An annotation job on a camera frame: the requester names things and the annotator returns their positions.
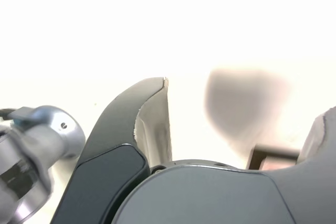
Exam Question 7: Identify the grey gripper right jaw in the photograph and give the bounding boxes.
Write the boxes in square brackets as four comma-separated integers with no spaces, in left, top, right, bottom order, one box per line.
[112,105,336,224]

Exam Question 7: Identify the black tape square outline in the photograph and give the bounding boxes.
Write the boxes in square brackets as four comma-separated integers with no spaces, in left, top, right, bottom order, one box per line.
[245,143,302,171]

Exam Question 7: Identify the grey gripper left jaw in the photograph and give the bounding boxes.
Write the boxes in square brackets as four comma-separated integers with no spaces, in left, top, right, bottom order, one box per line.
[52,76,173,224]

